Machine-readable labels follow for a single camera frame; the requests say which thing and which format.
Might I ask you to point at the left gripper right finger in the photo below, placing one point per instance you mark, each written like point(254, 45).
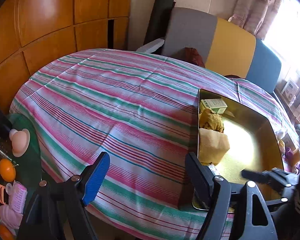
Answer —
point(252, 218)

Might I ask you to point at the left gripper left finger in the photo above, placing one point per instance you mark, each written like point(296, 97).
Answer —
point(41, 219)

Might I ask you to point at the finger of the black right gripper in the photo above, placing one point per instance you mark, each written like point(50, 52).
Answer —
point(276, 178)

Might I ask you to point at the pink hair comb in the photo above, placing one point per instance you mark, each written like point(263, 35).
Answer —
point(11, 214)

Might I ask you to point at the orange fruit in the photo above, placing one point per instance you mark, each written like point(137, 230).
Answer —
point(7, 170)
point(5, 234)

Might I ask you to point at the yellow sponge in bin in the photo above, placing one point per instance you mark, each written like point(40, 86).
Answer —
point(213, 146)

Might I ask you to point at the pink round dish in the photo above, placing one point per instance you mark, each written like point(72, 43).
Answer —
point(20, 141)

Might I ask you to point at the white appliance box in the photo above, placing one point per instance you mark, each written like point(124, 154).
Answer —
point(290, 90)

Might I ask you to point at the yellow crumpled cloth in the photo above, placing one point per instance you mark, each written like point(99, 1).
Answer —
point(210, 120)

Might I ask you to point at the green white small box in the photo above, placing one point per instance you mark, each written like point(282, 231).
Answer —
point(216, 105)

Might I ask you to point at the striped bed cover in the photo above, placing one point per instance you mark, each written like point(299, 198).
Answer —
point(142, 110)

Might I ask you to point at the tricolour padded headboard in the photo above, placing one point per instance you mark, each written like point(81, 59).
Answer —
point(224, 47)

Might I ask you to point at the dark red pillow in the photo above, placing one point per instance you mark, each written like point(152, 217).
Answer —
point(190, 55)

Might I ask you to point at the pink patterned curtain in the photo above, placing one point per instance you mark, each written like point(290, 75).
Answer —
point(255, 16)

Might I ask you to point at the wooden wardrobe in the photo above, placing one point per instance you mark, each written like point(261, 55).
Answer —
point(34, 33)

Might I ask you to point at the black rolled mat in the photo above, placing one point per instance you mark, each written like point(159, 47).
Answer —
point(159, 20)

